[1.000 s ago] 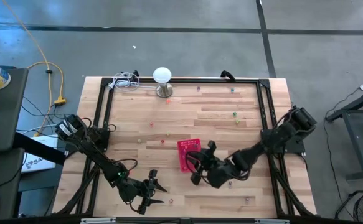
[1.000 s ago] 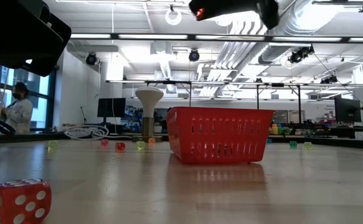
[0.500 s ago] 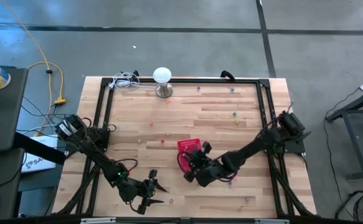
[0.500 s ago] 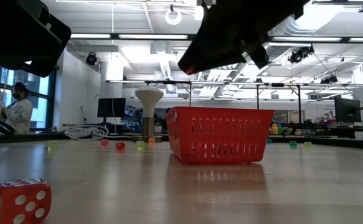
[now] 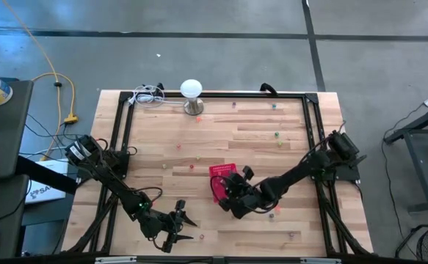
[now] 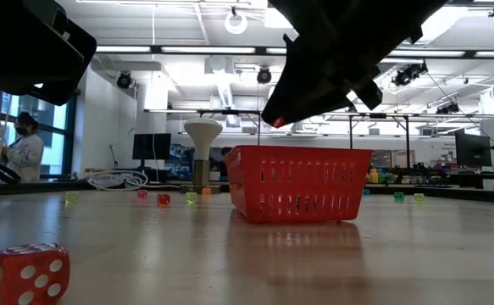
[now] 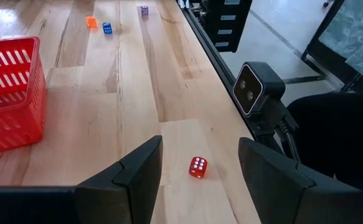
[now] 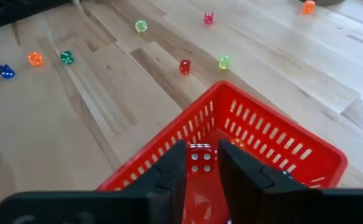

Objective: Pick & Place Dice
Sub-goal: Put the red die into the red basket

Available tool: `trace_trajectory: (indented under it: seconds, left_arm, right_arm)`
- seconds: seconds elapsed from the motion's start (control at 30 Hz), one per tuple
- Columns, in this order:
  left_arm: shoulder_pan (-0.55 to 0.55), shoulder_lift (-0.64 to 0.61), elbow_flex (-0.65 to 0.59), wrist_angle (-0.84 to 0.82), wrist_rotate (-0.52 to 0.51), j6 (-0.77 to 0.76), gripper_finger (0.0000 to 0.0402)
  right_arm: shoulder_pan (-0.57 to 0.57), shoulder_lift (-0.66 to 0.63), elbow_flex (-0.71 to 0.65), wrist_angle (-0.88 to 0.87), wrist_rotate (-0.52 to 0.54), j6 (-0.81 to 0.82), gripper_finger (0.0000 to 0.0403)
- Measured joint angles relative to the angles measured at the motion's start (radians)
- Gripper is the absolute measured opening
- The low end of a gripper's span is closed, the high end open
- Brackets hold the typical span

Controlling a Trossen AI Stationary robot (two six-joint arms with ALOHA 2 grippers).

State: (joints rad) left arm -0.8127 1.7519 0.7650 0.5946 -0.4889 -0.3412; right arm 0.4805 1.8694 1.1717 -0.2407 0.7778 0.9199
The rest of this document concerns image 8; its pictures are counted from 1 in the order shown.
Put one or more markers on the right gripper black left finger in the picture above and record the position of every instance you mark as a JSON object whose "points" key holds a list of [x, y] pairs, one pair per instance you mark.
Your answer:
{"points": [[156, 199]]}

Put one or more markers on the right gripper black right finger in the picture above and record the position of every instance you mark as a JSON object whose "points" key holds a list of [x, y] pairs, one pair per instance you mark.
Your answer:
{"points": [[262, 199]]}

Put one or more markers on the blue translucent die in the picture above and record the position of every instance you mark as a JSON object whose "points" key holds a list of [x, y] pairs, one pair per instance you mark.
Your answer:
{"points": [[7, 71]]}

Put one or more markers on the teal translucent die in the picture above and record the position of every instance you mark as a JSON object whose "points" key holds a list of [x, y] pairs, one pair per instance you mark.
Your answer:
{"points": [[285, 174]]}

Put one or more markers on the orange translucent die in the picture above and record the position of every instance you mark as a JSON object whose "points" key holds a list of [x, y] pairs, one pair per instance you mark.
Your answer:
{"points": [[238, 142], [309, 7], [35, 58]]}

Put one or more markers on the red translucent die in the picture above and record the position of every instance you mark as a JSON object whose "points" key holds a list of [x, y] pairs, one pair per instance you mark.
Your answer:
{"points": [[200, 160], [185, 66], [208, 17]]}

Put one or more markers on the yellow-green translucent die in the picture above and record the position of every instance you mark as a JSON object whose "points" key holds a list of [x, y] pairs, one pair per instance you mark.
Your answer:
{"points": [[224, 62]]}

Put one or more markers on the light green translucent die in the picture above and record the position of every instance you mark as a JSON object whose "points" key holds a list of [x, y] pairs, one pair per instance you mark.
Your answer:
{"points": [[141, 26]]}

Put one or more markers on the red slotted plastic basket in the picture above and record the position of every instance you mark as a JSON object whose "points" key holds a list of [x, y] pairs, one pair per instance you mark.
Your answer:
{"points": [[224, 93]]}

